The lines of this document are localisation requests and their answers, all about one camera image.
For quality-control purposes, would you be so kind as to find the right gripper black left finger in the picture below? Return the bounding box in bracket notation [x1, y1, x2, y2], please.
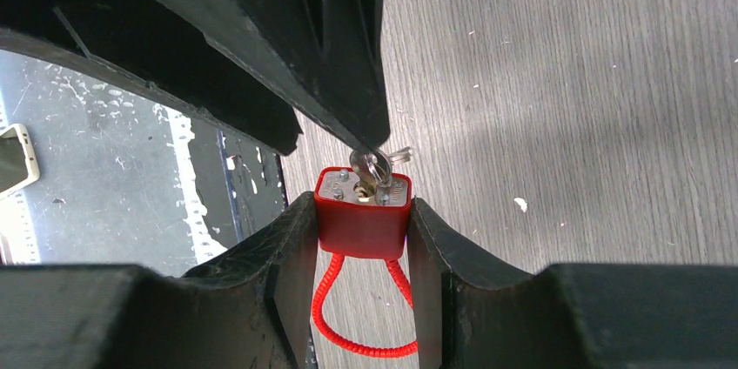
[1, 191, 318, 368]

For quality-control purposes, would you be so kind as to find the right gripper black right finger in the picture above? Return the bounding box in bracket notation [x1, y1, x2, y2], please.
[407, 198, 737, 368]

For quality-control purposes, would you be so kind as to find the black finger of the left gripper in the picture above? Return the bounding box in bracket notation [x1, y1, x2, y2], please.
[1, 0, 300, 155]
[154, 0, 390, 151]

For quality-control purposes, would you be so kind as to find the red cable padlock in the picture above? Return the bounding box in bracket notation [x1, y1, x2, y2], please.
[311, 167, 418, 359]

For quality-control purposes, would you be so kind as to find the silver key with ring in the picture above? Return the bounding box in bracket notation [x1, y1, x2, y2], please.
[349, 146, 413, 205]

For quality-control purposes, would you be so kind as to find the white smartphone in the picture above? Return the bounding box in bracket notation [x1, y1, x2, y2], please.
[1, 124, 41, 199]

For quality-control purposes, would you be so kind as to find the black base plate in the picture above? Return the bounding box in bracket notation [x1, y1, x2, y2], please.
[182, 119, 318, 368]

